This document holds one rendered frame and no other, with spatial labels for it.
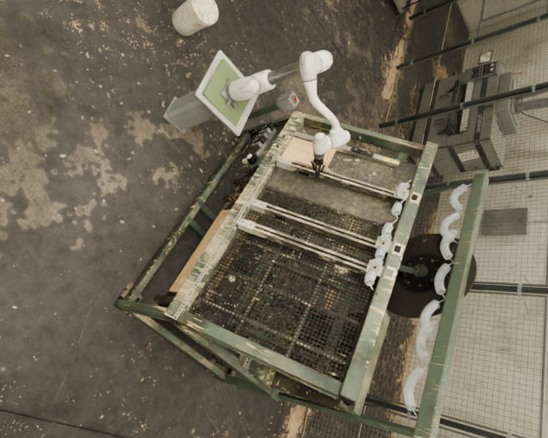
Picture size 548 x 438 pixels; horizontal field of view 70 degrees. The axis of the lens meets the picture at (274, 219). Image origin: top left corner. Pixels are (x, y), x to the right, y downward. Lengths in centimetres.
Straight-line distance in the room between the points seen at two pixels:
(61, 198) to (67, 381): 135
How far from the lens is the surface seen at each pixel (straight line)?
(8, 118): 336
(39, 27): 366
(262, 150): 352
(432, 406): 275
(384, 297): 270
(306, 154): 349
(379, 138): 365
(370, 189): 320
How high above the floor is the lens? 317
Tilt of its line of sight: 43 degrees down
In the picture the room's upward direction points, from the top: 85 degrees clockwise
